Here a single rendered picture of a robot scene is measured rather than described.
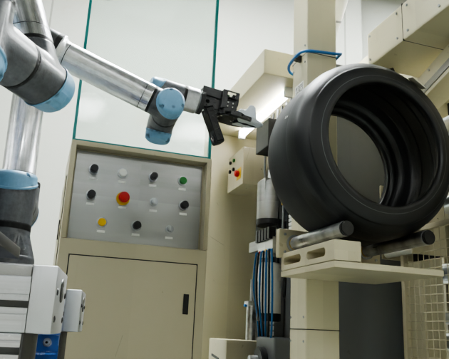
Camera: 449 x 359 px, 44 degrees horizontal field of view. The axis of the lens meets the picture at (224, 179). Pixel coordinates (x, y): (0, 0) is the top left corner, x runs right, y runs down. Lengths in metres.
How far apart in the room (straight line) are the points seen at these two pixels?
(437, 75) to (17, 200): 1.49
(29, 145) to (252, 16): 3.59
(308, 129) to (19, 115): 0.81
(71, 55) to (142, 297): 0.96
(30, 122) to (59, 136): 2.78
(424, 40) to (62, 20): 3.22
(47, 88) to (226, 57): 3.89
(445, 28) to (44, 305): 1.68
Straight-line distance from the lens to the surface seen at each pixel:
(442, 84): 2.17
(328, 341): 1.99
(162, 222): 2.17
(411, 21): 2.13
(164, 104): 1.45
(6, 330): 0.80
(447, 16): 2.05
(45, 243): 4.16
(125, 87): 1.48
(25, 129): 1.55
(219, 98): 1.68
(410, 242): 1.82
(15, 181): 1.36
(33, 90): 0.83
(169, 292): 2.10
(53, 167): 4.27
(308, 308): 1.95
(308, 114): 1.68
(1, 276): 0.81
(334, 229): 1.64
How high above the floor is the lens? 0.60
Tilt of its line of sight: 15 degrees up
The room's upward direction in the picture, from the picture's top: 3 degrees clockwise
